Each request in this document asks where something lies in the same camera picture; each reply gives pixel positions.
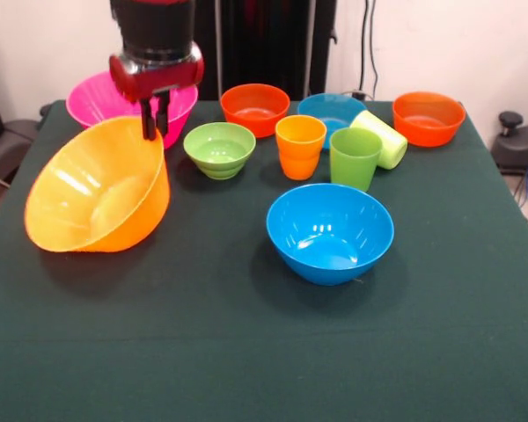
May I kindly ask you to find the medium blue bowl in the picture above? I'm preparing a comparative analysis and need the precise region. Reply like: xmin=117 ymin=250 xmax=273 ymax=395
xmin=266 ymin=183 xmax=395 ymax=287

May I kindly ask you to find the green cup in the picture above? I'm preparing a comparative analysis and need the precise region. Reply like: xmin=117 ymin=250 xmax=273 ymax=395
xmin=329 ymin=127 xmax=384 ymax=193

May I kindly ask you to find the large orange bowl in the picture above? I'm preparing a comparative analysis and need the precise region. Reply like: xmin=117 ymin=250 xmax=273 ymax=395
xmin=24 ymin=116 xmax=172 ymax=254

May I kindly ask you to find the large pink bowl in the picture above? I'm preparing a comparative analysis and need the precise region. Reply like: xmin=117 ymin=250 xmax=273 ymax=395
xmin=65 ymin=69 xmax=199 ymax=150

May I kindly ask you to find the red-orange bowl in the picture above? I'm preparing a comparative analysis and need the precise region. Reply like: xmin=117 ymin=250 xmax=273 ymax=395
xmin=219 ymin=83 xmax=291 ymax=139
xmin=392 ymin=91 xmax=466 ymax=149

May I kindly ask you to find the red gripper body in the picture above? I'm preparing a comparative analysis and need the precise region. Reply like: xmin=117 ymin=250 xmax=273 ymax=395
xmin=108 ymin=41 xmax=206 ymax=103

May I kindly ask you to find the black wall cable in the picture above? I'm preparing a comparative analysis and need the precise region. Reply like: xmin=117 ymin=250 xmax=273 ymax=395
xmin=358 ymin=0 xmax=379 ymax=96

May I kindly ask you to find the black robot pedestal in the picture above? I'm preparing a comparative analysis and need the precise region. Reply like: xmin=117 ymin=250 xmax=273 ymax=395
xmin=193 ymin=0 xmax=338 ymax=102

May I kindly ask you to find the lime yellow cup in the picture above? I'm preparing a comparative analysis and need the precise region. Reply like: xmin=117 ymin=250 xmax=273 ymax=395
xmin=349 ymin=109 xmax=409 ymax=171

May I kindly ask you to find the small blue bowl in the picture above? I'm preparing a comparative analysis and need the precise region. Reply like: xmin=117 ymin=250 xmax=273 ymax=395
xmin=297 ymin=92 xmax=369 ymax=153

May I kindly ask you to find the orange cup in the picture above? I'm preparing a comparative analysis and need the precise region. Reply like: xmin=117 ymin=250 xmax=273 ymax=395
xmin=275 ymin=114 xmax=327 ymax=181

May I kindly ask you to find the dark green tablecloth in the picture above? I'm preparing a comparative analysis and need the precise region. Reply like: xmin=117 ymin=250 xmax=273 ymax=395
xmin=0 ymin=98 xmax=528 ymax=422

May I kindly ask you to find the grey pedestal foot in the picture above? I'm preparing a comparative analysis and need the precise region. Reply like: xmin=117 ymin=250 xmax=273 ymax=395
xmin=0 ymin=118 xmax=43 ymax=186
xmin=491 ymin=111 xmax=528 ymax=177

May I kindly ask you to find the small green bowl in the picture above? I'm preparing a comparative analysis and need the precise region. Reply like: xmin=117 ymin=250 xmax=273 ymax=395
xmin=183 ymin=121 xmax=257 ymax=180

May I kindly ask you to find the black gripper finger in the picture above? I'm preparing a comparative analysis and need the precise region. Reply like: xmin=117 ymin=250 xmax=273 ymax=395
xmin=156 ymin=90 xmax=172 ymax=136
xmin=140 ymin=97 xmax=158 ymax=142

